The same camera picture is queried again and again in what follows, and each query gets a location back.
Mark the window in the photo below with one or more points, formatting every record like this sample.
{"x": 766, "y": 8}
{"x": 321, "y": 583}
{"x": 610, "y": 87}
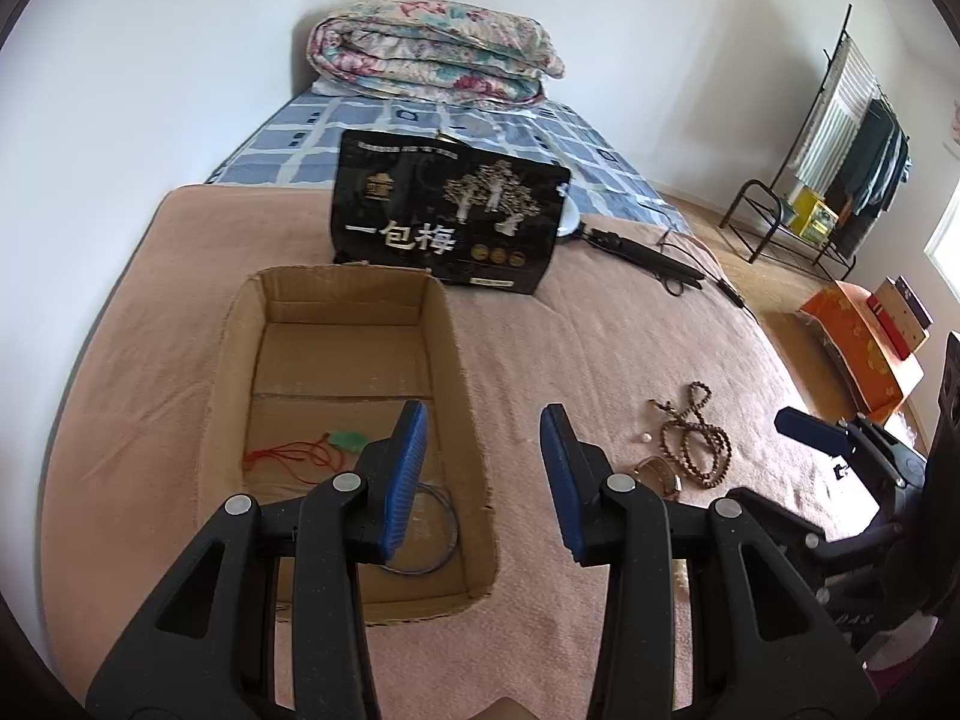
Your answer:
{"x": 946, "y": 247}

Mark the red box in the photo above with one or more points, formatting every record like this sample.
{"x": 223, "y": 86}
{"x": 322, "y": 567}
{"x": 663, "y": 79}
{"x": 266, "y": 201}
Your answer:
{"x": 885, "y": 326}

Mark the beige box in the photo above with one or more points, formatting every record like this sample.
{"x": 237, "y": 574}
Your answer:
{"x": 904, "y": 315}

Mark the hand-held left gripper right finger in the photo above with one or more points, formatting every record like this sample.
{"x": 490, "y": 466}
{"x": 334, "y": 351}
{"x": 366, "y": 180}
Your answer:
{"x": 559, "y": 480}

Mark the dark hanging clothes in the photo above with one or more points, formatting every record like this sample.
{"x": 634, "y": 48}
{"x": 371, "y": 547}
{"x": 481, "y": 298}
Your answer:
{"x": 874, "y": 157}

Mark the striped cloth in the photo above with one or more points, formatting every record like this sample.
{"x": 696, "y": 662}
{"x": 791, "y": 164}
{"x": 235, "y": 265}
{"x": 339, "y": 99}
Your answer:
{"x": 840, "y": 105}

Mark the blue checked bed sheet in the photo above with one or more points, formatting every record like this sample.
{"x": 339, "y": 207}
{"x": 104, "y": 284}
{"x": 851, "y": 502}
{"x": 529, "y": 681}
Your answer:
{"x": 300, "y": 142}

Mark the yellow box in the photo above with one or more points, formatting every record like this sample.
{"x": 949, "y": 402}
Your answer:
{"x": 814, "y": 214}

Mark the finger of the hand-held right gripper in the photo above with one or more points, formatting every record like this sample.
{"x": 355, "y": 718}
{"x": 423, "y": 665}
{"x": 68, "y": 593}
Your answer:
{"x": 780, "y": 517}
{"x": 806, "y": 427}

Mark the black printed bag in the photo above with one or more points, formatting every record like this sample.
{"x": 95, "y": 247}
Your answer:
{"x": 420, "y": 195}

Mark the orange patterned box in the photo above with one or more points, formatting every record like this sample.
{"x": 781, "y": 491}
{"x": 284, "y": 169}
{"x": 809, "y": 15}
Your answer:
{"x": 855, "y": 330}

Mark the black metal clothes rack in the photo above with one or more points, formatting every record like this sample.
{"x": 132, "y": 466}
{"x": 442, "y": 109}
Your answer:
{"x": 750, "y": 191}

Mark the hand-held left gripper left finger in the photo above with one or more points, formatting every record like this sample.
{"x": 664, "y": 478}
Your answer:
{"x": 409, "y": 480}

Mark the cardboard box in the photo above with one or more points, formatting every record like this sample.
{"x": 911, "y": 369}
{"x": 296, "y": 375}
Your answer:
{"x": 450, "y": 345}

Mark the gold bangle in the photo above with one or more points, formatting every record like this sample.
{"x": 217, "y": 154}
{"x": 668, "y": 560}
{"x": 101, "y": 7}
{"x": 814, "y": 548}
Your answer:
{"x": 664, "y": 469}

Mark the folded floral quilt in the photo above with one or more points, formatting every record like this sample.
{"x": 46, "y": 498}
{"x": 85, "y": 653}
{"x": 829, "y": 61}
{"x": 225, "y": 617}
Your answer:
{"x": 435, "y": 52}

